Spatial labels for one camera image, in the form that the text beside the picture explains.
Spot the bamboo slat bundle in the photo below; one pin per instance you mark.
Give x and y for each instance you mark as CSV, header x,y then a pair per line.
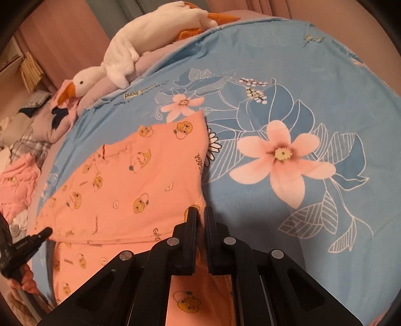
x,y
31,72

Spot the cardboard box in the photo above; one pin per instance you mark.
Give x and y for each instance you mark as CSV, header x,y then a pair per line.
x,y
11,56

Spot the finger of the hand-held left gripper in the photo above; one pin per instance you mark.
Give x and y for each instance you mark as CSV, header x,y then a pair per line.
x,y
38,236

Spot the pink curtain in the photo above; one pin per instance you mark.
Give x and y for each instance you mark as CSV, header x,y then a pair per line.
x,y
69,34

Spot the blue floral blanket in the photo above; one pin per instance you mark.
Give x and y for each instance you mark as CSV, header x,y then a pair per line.
x,y
282,94

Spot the person's left hand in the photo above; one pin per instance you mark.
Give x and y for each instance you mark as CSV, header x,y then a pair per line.
x,y
28,279

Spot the white goose plush toy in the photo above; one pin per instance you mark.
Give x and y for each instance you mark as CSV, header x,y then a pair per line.
x,y
125,53

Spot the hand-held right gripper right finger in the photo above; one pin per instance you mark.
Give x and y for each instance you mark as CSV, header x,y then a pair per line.
x,y
209,225

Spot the white crumpled cloth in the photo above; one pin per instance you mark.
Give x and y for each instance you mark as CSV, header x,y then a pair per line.
x,y
20,219

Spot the orange duck print garment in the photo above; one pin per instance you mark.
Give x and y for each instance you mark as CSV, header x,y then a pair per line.
x,y
131,188

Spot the lilac garment with dark bow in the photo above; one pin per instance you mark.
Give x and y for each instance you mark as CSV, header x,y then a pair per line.
x,y
44,125

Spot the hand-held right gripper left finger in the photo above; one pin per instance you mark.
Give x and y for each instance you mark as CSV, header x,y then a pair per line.
x,y
191,225

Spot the grey upholstered headboard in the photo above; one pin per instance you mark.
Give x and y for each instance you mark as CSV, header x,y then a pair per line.
x,y
125,15

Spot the plaid cloth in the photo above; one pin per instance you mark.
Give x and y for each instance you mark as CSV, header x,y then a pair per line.
x,y
28,142

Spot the grey striped pillow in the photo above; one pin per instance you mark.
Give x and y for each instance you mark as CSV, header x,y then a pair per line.
x,y
37,98

